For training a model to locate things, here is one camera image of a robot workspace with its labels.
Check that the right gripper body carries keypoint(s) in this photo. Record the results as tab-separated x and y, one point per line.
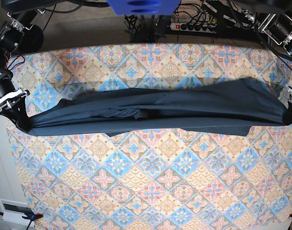
9	95

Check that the dark navy t-shirt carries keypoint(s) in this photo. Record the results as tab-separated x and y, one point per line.
125	110

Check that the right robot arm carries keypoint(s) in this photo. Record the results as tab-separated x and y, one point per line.
18	35

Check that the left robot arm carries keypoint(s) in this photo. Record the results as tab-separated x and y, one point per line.
245	102

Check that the black round stool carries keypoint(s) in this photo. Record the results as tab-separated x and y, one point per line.
32	40

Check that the patterned tile tablecloth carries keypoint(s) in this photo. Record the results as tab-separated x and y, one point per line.
158	179

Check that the blue clamp lower left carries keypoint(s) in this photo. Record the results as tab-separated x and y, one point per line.
28	216

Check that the white power strip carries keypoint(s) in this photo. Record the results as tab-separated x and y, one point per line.
184	27

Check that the white wall outlet box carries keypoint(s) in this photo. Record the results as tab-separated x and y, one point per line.
13	206

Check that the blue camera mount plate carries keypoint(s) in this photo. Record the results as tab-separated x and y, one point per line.
143	7

